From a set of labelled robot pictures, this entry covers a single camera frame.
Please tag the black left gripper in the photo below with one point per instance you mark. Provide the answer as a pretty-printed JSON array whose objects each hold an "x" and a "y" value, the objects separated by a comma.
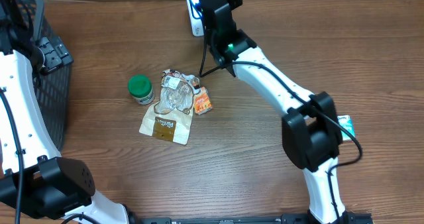
[{"x": 59, "y": 54}]

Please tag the green round lid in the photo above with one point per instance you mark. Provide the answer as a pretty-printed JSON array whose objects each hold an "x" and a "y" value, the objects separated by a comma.
[{"x": 140, "y": 87}]

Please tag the brown clear snack bag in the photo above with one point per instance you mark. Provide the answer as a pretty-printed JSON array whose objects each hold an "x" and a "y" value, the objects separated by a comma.
[{"x": 171, "y": 116}]

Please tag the small orange box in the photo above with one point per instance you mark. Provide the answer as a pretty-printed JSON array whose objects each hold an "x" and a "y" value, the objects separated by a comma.
[{"x": 202, "y": 102}]

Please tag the small teal white pack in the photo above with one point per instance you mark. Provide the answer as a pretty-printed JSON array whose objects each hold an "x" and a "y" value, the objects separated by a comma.
[{"x": 346, "y": 122}]

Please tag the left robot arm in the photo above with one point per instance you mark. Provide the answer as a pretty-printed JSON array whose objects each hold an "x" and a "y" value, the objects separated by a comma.
[{"x": 38, "y": 181}]

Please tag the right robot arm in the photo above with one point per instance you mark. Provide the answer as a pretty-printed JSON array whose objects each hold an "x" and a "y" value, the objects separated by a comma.
[{"x": 311, "y": 134}]

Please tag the white barcode scanner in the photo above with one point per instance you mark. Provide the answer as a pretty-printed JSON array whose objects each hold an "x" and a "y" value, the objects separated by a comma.
[{"x": 195, "y": 18}]

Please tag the grey plastic mesh basket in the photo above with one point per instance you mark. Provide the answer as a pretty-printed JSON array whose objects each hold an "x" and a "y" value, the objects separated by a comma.
[{"x": 23, "y": 24}]

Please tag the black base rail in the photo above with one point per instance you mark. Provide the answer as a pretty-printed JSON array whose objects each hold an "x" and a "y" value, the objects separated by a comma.
[{"x": 348, "y": 217}]

